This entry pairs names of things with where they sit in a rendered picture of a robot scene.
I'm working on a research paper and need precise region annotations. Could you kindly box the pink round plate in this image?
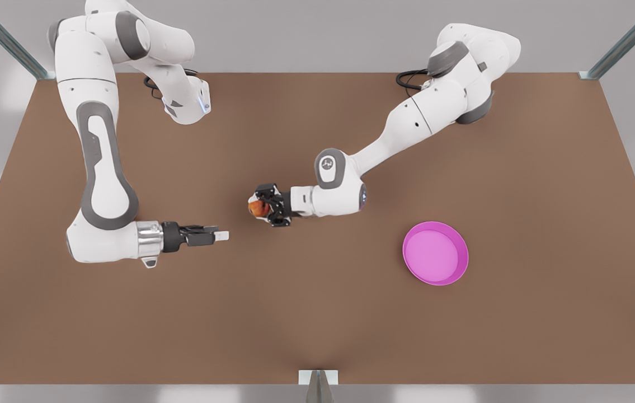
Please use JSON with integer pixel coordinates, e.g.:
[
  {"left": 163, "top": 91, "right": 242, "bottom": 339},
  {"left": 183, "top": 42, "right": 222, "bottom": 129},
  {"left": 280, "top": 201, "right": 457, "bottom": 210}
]
[{"left": 402, "top": 221, "right": 469, "bottom": 287}]

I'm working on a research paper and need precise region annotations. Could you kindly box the black cable loop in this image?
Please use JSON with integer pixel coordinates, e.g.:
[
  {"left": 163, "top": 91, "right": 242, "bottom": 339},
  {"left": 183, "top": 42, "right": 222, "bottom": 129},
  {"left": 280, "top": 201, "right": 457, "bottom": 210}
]
[
  {"left": 396, "top": 69, "right": 430, "bottom": 92},
  {"left": 143, "top": 68, "right": 200, "bottom": 101}
]

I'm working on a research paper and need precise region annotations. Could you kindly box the silver frame post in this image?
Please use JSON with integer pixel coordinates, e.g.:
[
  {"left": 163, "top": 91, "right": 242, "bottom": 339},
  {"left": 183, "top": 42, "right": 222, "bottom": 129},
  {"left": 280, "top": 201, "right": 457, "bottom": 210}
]
[
  {"left": 578, "top": 0, "right": 635, "bottom": 81},
  {"left": 0, "top": 0, "right": 56, "bottom": 81},
  {"left": 298, "top": 369, "right": 339, "bottom": 403}
]

